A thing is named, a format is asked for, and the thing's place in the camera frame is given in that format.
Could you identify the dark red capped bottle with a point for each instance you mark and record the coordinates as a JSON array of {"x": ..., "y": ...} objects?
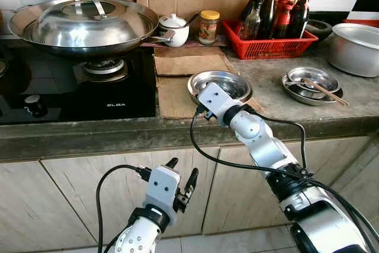
[{"x": 301, "y": 16}]

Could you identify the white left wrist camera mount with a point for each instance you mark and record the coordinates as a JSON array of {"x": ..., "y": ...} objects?
[{"x": 163, "y": 189}]

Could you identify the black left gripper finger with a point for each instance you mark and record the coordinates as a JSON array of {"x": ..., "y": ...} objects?
[
  {"x": 192, "y": 181},
  {"x": 172, "y": 162}
]

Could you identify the black stone mortar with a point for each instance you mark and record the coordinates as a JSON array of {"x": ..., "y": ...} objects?
[{"x": 320, "y": 28}]

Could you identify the black hob knob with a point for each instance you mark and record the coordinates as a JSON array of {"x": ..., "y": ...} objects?
[{"x": 35, "y": 106}]

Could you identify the wooden chopstick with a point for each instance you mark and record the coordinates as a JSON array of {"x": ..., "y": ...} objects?
[
  {"x": 320, "y": 86},
  {"x": 333, "y": 93}
]

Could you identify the wide steel dish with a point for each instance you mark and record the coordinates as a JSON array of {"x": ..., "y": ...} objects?
[{"x": 222, "y": 77}]

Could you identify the gas burner with trivet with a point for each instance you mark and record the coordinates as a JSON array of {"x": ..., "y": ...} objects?
[{"x": 102, "y": 68}]

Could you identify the steel bowl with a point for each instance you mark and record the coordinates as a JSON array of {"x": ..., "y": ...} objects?
[{"x": 299, "y": 78}]

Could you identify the white ceramic lidded pot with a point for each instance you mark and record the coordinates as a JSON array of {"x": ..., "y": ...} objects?
[{"x": 173, "y": 32}]

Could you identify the red plastic bottle basket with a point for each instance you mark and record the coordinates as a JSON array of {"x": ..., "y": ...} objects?
[{"x": 266, "y": 48}]

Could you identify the small flat cardboard sheet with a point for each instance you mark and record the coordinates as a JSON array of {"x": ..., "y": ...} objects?
[{"x": 189, "y": 60}]

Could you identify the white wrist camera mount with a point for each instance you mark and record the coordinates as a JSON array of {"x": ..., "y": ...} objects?
[
  {"x": 163, "y": 189},
  {"x": 214, "y": 100}
]

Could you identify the domed steel wok lid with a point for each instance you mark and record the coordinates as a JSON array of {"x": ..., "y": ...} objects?
[{"x": 89, "y": 28}]

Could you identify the tall dark sauce bottle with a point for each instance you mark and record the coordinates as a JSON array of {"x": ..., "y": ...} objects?
[{"x": 267, "y": 10}]

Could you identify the steel plate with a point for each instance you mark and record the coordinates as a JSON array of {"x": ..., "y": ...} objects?
[{"x": 296, "y": 98}]

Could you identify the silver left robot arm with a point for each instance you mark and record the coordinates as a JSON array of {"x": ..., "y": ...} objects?
[{"x": 139, "y": 242}]

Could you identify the yellow lidded glass jar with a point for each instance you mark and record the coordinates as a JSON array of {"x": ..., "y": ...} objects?
[{"x": 208, "y": 31}]

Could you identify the large flat cardboard sheet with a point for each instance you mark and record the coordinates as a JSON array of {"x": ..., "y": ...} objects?
[{"x": 172, "y": 99}]

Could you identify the aluminium cooking pot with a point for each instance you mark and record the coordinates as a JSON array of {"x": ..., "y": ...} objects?
[{"x": 355, "y": 54}]

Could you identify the black glass gas hob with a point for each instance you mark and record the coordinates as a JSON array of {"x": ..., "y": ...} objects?
[{"x": 71, "y": 102}]

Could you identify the large steel wok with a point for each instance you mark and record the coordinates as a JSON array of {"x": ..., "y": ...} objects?
[{"x": 77, "y": 50}]

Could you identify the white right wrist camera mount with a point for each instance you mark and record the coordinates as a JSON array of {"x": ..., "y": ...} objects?
[{"x": 214, "y": 100}]

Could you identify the small clear glass bottle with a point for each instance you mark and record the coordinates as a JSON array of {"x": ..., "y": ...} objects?
[{"x": 250, "y": 28}]

